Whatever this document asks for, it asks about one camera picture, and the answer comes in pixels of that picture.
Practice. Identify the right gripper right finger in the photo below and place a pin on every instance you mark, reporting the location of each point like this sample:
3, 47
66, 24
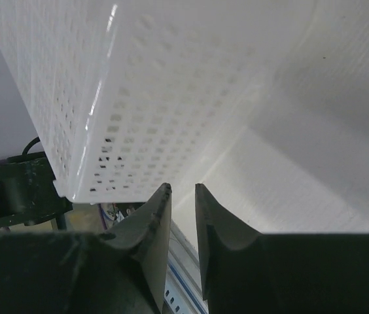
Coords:
246, 271

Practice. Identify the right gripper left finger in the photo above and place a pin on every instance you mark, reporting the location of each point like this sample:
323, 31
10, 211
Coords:
122, 270

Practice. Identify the large white plastic container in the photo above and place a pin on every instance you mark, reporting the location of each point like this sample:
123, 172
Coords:
125, 94

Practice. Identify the aluminium mounting rail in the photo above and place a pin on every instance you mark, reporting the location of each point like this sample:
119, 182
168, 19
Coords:
183, 288

